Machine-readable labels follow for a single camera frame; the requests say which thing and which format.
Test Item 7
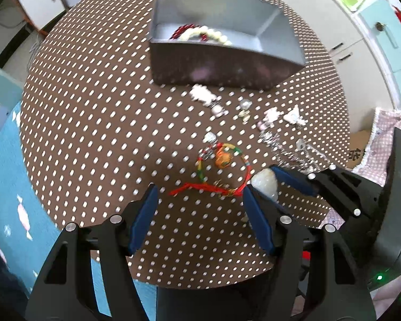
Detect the pearl earring gold clasp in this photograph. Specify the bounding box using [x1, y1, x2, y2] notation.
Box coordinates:
[237, 98, 253, 123]

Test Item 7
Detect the grey metal box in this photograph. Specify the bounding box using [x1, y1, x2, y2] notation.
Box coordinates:
[149, 0, 306, 91]

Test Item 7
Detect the white bow charm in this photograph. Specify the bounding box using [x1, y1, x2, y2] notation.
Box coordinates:
[284, 105, 308, 128]

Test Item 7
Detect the pale blue cabinet door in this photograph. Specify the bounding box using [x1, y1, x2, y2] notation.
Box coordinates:
[358, 0, 401, 74]

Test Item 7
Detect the pale blue chair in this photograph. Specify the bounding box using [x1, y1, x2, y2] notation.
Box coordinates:
[0, 63, 24, 156]

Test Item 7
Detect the person's right forearm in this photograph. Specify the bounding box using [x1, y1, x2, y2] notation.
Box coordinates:
[371, 274, 401, 320]

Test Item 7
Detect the brown polka dot tablecloth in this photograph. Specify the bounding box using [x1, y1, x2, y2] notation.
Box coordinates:
[20, 0, 351, 290]

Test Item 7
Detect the red string bracelet orange pendant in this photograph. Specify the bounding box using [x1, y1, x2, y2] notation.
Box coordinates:
[169, 142, 255, 198]

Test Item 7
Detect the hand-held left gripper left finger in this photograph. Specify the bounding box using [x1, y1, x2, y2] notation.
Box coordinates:
[25, 183, 161, 321]

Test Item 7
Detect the pink white rabbit charm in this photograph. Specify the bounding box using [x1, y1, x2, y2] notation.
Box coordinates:
[190, 85, 226, 117]

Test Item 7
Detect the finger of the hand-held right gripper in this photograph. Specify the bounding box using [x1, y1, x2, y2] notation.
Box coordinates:
[270, 164, 385, 198]
[321, 184, 381, 228]

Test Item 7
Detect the small white cabinet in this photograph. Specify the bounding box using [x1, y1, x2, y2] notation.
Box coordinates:
[17, 0, 75, 30]

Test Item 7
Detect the cardboard box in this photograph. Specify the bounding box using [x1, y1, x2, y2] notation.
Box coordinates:
[348, 130, 375, 171]

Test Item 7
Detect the blue patterned rug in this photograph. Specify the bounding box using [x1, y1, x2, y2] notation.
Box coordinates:
[0, 102, 157, 311]

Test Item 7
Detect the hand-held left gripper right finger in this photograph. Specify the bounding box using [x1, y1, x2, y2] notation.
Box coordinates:
[242, 184, 376, 321]

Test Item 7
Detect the pink checked cloth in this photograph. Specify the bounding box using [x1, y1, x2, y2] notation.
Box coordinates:
[351, 107, 401, 188]

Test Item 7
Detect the cream bead bracelet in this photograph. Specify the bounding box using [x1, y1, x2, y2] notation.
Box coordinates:
[179, 26, 233, 45]

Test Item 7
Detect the red bead bracelet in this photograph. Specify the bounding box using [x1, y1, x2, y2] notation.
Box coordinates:
[170, 24, 221, 42]

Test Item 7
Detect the pale jade stone pendant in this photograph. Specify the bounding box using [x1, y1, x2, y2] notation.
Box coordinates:
[250, 169, 279, 201]

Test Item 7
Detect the silver chain necklace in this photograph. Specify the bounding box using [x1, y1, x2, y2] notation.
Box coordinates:
[259, 130, 330, 174]

